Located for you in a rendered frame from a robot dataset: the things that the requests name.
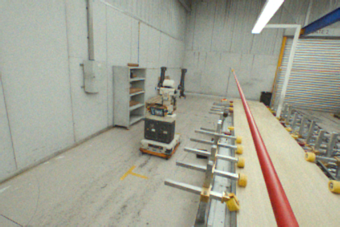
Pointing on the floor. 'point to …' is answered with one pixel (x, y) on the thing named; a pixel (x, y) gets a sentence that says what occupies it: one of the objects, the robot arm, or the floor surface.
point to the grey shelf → (121, 75)
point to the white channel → (289, 58)
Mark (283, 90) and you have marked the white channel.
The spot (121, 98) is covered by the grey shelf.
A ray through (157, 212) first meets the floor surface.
